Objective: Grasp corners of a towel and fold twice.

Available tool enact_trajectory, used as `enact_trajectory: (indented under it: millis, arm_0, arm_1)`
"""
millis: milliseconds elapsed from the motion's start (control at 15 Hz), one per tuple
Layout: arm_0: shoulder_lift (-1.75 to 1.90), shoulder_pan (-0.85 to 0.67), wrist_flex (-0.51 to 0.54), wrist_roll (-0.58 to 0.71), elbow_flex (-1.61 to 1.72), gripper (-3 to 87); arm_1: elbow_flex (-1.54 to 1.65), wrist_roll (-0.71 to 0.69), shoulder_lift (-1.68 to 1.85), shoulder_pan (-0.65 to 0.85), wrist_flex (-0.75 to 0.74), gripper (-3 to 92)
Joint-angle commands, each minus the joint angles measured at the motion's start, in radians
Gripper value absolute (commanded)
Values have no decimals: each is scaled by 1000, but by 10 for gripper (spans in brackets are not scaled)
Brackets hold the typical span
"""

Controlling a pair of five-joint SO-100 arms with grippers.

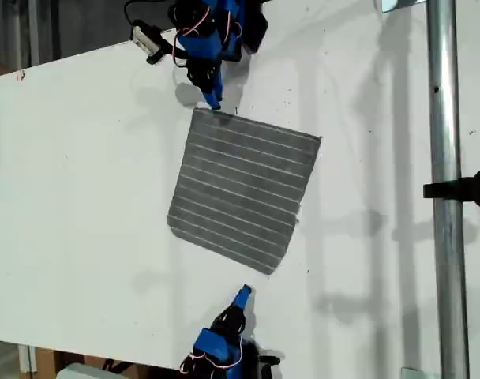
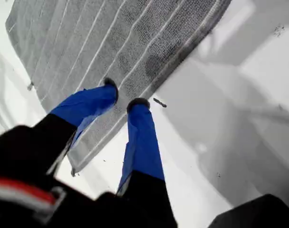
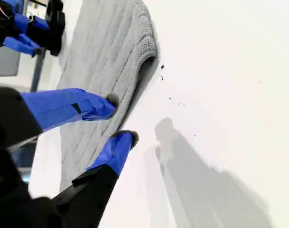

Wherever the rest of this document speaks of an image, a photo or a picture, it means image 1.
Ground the grey striped towel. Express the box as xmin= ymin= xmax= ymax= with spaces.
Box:
xmin=167 ymin=106 xmax=323 ymax=276

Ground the white plastic object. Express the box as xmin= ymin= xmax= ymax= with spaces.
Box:
xmin=54 ymin=362 xmax=125 ymax=379

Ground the white table leg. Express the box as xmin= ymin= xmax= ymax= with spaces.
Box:
xmin=17 ymin=343 xmax=38 ymax=374

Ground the black clamp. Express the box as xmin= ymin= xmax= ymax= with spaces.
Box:
xmin=422 ymin=167 xmax=480 ymax=209

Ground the black camera stalk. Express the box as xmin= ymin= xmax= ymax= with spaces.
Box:
xmin=146 ymin=36 xmax=176 ymax=66

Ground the black camera cable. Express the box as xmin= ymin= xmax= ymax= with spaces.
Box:
xmin=122 ymin=0 xmax=174 ymax=25

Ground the steel post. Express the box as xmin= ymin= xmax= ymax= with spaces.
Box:
xmin=424 ymin=0 xmax=471 ymax=379

